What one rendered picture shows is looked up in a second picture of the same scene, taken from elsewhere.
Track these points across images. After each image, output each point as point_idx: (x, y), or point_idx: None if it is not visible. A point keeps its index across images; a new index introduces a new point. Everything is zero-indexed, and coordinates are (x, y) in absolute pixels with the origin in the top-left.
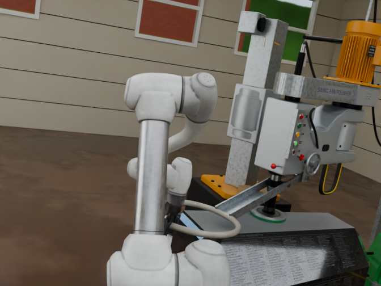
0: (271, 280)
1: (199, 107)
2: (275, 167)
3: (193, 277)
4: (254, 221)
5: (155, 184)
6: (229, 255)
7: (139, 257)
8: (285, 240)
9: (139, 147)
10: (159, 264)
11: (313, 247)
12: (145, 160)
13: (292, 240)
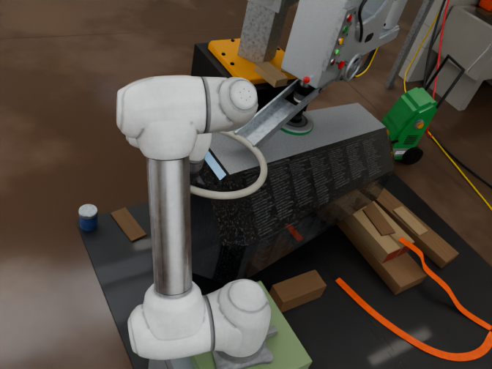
0: (296, 209)
1: (232, 126)
2: (308, 82)
3: (231, 335)
4: (278, 136)
5: (178, 243)
6: (252, 193)
7: (168, 329)
8: (312, 159)
9: (150, 193)
10: (191, 330)
11: (341, 161)
12: (162, 214)
13: (320, 157)
